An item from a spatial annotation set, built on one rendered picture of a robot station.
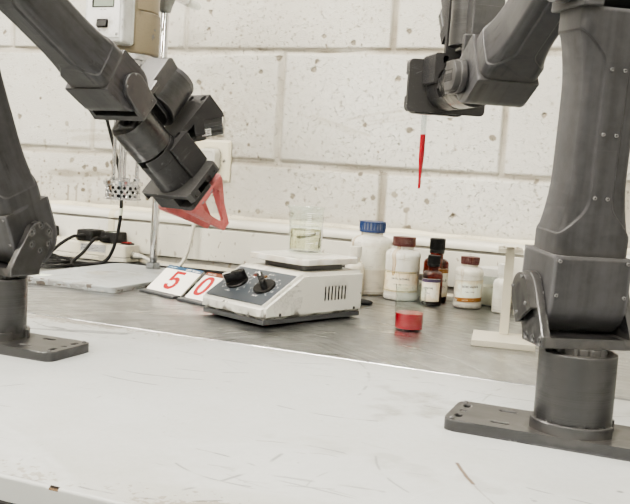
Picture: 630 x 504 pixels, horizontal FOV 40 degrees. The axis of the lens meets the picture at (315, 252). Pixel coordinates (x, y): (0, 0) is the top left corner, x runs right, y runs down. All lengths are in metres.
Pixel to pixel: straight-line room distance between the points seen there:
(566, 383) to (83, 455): 0.37
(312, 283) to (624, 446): 0.59
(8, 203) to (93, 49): 0.21
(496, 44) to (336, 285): 0.47
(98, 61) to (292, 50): 0.78
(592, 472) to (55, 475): 0.38
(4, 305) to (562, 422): 0.57
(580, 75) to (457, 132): 0.93
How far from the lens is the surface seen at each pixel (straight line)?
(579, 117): 0.72
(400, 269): 1.47
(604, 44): 0.72
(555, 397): 0.72
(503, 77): 0.92
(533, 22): 0.85
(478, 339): 1.13
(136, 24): 1.53
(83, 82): 1.06
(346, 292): 1.25
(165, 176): 1.14
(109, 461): 0.62
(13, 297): 0.96
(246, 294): 1.18
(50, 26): 1.00
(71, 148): 2.01
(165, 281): 1.42
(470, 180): 1.62
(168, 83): 1.15
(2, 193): 0.94
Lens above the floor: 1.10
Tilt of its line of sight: 5 degrees down
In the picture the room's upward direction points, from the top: 4 degrees clockwise
